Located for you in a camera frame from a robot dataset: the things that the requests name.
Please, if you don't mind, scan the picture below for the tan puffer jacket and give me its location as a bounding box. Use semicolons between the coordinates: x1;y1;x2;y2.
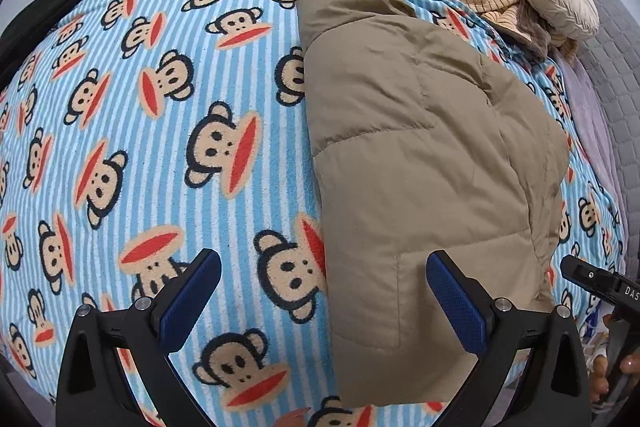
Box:
297;0;568;407

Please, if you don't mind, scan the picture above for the person right hand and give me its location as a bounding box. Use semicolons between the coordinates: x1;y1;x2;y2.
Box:
587;313;640;405

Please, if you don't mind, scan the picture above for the grey quilted headboard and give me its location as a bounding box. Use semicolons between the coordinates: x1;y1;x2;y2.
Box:
570;0;639;245

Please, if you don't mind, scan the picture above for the monkey print striped blanket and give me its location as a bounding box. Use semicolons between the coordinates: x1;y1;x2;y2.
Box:
1;0;626;426

